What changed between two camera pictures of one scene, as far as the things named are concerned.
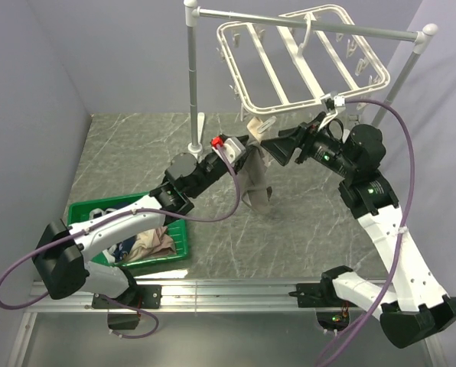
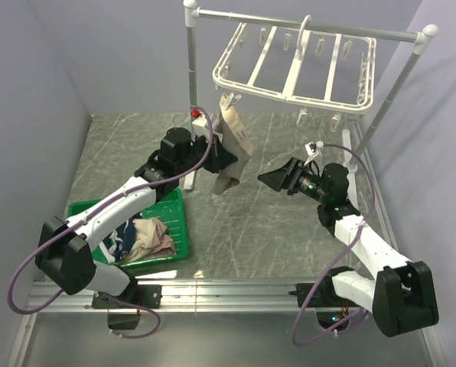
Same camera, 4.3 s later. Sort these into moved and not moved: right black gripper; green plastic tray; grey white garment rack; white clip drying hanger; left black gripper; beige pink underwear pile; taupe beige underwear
Moved: right black gripper; taupe beige underwear; white clip drying hanger; left black gripper
Not moved: beige pink underwear pile; grey white garment rack; green plastic tray
